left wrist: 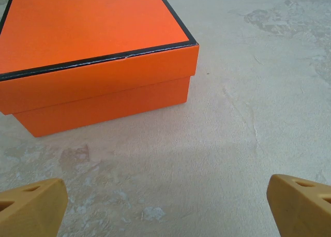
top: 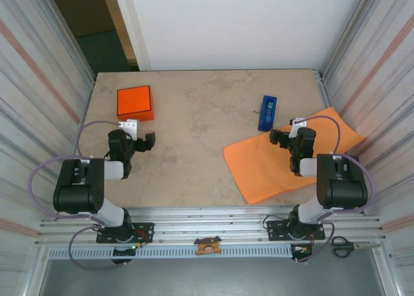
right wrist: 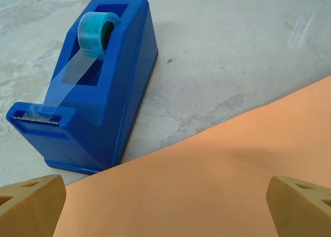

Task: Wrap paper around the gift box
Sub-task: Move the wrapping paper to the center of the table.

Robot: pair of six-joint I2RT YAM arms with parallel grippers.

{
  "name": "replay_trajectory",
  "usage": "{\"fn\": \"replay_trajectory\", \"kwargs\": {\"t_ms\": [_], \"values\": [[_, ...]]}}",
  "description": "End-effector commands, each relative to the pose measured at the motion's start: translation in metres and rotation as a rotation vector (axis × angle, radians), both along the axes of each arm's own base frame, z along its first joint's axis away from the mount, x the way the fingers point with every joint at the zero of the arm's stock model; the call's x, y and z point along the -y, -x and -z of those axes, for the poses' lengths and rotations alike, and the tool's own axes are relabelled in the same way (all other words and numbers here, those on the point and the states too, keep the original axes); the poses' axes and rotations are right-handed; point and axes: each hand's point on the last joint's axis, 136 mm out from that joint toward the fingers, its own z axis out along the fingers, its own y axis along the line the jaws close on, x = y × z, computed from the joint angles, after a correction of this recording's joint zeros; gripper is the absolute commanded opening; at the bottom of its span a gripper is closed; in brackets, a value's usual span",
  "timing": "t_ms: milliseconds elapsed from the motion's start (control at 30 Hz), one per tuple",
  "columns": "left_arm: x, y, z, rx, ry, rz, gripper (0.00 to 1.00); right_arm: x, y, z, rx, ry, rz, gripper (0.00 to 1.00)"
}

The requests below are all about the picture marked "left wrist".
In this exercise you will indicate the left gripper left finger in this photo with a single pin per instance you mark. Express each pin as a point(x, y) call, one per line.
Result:
point(31, 211)

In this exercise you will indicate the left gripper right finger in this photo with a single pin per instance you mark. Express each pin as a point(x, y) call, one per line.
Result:
point(300, 211)

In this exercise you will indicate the orange gift box black trim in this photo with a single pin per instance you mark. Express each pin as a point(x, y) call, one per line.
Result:
point(90, 40)

